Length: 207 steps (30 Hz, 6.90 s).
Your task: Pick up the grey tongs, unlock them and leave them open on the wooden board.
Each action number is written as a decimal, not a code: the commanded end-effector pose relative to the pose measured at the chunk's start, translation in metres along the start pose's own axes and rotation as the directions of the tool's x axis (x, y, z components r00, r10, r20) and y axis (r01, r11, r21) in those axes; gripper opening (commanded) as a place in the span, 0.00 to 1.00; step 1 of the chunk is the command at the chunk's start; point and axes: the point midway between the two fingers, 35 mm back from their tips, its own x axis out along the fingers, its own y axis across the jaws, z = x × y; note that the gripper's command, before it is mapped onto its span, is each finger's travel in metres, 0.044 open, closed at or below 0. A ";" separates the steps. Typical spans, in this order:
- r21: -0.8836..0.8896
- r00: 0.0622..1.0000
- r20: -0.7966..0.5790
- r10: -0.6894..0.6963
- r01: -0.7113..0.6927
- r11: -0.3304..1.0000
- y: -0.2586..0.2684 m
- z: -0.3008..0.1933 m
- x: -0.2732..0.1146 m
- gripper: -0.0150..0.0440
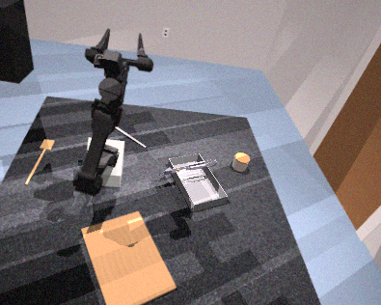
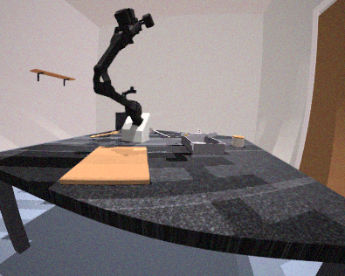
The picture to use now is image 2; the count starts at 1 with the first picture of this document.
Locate wooden board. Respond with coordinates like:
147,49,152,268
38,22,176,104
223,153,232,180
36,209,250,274
59,146,150,185

